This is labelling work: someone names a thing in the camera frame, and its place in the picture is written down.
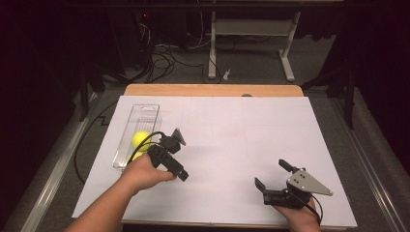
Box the left hand-held gripper cable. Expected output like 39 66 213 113
127 130 166 164

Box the bundle of floor cables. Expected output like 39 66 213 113
138 43 207 85

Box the wooden table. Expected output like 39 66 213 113
119 83 347 232

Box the black floor cable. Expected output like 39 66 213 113
73 101 119 186

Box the white desk frame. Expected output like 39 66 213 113
207 11 303 83

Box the dark computer tower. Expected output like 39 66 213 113
107 9 153 73

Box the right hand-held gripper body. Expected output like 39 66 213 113
263 167 334 210

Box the person's right hand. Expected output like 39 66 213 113
274 198 321 228

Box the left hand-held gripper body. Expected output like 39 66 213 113
147 128 188 178

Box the right hand-held gripper cable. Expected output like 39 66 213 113
294 191 324 225

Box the metal floor rail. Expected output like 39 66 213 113
328 96 408 232
18 92 99 232

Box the black metal stand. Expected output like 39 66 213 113
302 62 358 131
77 62 108 123

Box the person's left hand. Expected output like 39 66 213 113
122 154 177 196

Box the hand-held gripper cable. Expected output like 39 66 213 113
127 130 166 164
294 191 324 225

